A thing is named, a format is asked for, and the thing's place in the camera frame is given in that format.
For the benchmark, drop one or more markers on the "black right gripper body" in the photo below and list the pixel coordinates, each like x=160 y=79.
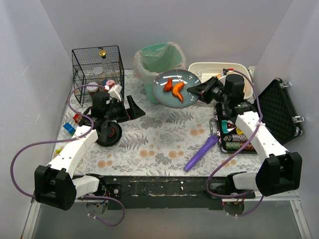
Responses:
x=206 y=89

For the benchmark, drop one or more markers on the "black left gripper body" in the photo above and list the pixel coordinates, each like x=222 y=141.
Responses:
x=126 y=111

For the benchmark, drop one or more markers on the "brown jar white lid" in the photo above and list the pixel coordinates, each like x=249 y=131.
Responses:
x=92 y=88

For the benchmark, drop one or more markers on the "black small plate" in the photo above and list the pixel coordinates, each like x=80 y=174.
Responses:
x=104 y=129

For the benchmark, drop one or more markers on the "pink lid spice jar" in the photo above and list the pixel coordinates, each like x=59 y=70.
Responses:
x=110 y=83

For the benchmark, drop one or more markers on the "blue glazed ceramic plate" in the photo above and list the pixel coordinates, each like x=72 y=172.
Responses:
x=177 y=75

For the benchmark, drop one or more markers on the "clear jar blue label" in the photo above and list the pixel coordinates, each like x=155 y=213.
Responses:
x=99 y=75

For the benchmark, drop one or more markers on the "yellow plastic plate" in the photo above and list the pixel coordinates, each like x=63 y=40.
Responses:
x=247 y=87

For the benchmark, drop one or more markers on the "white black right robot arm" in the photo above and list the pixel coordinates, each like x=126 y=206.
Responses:
x=280 y=170

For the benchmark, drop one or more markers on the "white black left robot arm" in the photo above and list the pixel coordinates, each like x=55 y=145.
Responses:
x=54 y=183

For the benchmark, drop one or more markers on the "white rectangular basin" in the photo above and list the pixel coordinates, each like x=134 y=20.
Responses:
x=210 y=69

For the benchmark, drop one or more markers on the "red chili pepper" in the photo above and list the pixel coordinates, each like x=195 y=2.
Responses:
x=112 y=133

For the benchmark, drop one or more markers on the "orange chicken wing right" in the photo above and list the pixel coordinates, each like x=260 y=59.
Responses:
x=176 y=91

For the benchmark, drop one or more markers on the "orange chicken wing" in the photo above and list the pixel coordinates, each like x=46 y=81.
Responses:
x=176 y=91
x=168 y=86

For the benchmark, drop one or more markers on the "red owl toy block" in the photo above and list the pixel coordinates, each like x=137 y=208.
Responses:
x=77 y=118

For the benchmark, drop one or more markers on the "orange chicken wing left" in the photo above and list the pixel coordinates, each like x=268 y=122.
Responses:
x=168 y=86

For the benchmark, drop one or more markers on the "black all-in triangle button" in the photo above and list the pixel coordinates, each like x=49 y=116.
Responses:
x=230 y=127

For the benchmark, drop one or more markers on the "blue toy brick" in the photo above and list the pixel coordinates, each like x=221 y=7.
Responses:
x=69 y=128

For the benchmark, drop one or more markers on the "yellow big blind button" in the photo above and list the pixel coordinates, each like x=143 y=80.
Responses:
x=239 y=131

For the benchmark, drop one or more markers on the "glass bottle gold cap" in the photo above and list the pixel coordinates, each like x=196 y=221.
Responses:
x=107 y=63

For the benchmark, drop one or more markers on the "black poker chip case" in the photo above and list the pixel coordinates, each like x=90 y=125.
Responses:
x=279 y=114

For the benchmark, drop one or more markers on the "purple toy microphone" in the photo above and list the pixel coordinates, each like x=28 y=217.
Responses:
x=210 y=142

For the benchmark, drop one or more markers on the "pink bin liner bag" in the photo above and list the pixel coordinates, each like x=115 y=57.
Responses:
x=137 y=65

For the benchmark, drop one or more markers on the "green trash bin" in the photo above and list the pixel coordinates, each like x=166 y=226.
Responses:
x=156 y=59

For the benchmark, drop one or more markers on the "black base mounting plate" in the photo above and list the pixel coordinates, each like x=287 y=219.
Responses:
x=154 y=192

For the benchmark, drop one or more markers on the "black wire cage rack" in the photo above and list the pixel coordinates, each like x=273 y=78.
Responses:
x=85 y=59

